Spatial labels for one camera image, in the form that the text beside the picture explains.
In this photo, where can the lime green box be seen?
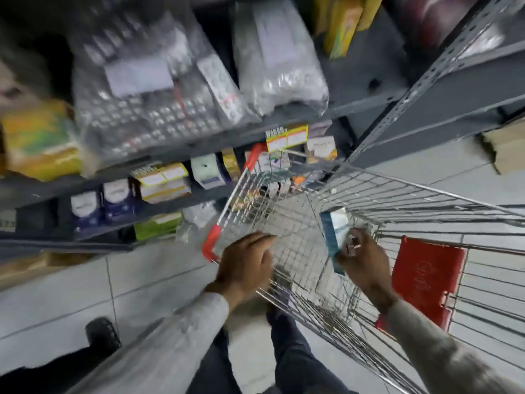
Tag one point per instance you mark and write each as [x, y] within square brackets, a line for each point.
[158, 226]

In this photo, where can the white orange box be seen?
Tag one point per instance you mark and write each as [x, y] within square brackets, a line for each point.
[322, 148]

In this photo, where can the red cart seat flap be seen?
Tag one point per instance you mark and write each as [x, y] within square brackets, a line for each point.
[426, 279]

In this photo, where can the small crumpled clear bag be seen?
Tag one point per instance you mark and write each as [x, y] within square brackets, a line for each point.
[197, 219]

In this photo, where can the white dark blue box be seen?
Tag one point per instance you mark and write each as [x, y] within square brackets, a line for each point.
[117, 198]
[85, 209]

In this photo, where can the red packages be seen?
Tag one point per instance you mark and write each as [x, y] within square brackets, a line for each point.
[430, 16]

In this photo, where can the tall yellow box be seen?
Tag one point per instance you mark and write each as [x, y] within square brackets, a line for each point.
[342, 24]
[369, 10]

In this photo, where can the blue white medicine box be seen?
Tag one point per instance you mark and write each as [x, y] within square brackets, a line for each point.
[334, 229]

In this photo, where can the clear bag white pills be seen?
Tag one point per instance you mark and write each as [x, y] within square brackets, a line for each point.
[281, 77]

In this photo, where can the brown cardboard box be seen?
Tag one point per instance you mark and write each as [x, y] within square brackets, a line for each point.
[506, 145]

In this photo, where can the person's right forearm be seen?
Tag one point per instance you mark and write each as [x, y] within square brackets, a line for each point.
[434, 352]

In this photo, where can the white yellow flat box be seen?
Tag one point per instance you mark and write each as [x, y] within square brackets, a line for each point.
[166, 193]

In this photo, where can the person's left fingers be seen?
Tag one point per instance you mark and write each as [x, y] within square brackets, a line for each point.
[252, 244]

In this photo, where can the person's right fingers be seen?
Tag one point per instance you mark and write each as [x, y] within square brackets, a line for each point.
[355, 244]

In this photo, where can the person's right hand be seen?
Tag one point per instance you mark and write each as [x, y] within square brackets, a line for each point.
[369, 266]

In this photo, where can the person's left forearm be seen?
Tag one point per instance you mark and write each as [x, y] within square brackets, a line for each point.
[172, 348]

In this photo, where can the large clear bag blister packs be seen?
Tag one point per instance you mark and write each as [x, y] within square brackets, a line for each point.
[143, 114]

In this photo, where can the yellow white price label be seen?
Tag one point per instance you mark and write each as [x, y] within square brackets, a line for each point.
[287, 138]
[162, 175]

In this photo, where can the person's black shoe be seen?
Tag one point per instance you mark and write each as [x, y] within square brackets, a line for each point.
[102, 335]

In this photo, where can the yellow green carton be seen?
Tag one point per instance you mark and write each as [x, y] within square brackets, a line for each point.
[41, 139]

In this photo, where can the person's dark trousers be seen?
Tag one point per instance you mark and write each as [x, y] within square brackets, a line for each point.
[291, 361]

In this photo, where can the person's left hand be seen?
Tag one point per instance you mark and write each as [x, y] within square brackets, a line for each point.
[242, 266]

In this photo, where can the grey metal shelving unit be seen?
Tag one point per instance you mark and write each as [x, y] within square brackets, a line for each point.
[463, 94]
[365, 77]

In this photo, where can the white purple box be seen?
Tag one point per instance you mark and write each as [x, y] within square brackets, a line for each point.
[268, 160]

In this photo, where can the small yellow box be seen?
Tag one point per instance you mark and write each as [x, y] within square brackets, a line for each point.
[231, 164]

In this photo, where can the flat brown cardboard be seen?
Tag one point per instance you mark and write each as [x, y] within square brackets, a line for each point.
[33, 268]

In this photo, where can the white pale green box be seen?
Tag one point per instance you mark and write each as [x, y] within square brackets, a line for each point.
[207, 170]

